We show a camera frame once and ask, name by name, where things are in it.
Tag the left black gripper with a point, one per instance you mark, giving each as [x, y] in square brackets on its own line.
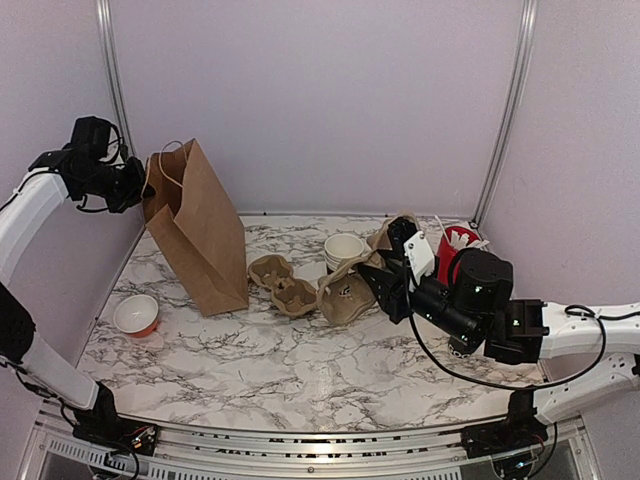
[136, 191]

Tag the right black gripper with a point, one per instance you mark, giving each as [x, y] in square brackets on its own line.
[392, 295]

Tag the brown paper bag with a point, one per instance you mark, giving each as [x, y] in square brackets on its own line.
[197, 228]

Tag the black takeout coffee cup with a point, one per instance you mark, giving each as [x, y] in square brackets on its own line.
[457, 350]

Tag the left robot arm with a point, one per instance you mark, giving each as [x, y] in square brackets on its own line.
[58, 268]

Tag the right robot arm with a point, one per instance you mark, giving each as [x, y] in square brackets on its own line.
[476, 309]

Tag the red cylindrical holder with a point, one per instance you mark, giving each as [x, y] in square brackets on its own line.
[454, 239]

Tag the white wrapped straw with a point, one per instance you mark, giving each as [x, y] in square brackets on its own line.
[443, 228]

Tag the orange white bowl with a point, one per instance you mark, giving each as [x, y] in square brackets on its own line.
[137, 316]

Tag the stack of paper cups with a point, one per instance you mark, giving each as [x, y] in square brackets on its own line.
[340, 247]

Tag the cardboard cup carrier tray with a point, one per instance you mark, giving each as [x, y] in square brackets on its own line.
[293, 297]

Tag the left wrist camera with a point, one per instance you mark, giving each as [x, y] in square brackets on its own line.
[100, 138]

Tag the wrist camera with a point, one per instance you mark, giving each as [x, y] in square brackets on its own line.
[100, 138]
[410, 243]

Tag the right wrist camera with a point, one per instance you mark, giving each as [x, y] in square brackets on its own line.
[410, 243]

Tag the left aluminium frame post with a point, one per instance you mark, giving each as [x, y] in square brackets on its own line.
[110, 58]

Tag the aluminium frame post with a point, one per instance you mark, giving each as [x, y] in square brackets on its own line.
[514, 95]
[110, 58]

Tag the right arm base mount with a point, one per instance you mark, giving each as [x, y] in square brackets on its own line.
[520, 428]

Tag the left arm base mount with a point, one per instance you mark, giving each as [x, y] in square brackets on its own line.
[103, 425]

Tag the aluminium front rail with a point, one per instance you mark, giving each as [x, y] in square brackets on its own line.
[198, 452]

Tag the right aluminium frame post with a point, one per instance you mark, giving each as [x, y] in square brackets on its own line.
[514, 95]

